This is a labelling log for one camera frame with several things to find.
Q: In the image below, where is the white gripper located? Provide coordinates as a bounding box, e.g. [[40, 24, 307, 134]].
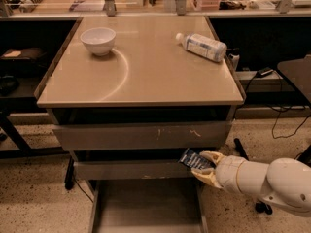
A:
[[191, 150, 246, 194]]

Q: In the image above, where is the dark blue rxbar wrapper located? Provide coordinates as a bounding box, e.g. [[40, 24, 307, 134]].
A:
[[179, 149, 215, 171]]

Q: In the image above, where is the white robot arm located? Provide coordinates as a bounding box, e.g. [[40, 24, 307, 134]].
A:
[[191, 151, 311, 217]]

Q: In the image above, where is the top grey drawer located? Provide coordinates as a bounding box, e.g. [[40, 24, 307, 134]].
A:
[[53, 121, 231, 151]]

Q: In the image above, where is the middle grey drawer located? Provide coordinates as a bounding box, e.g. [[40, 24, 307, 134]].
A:
[[74, 159, 192, 180]]

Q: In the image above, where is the open bottom grey drawer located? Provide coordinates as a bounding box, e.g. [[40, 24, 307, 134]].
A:
[[88, 178, 208, 233]]

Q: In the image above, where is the grey drawer cabinet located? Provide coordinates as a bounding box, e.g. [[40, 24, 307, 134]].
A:
[[33, 15, 247, 233]]

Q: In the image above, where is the black power adapter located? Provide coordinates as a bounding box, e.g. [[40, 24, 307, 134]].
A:
[[256, 67, 273, 78]]

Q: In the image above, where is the clear plastic water bottle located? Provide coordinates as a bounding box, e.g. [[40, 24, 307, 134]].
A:
[[176, 33, 227, 63]]

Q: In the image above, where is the white ceramic bowl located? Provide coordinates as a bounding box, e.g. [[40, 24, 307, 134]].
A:
[[80, 27, 116, 56]]

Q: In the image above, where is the black cable on floor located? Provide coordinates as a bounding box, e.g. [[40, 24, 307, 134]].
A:
[[265, 104, 311, 140]]

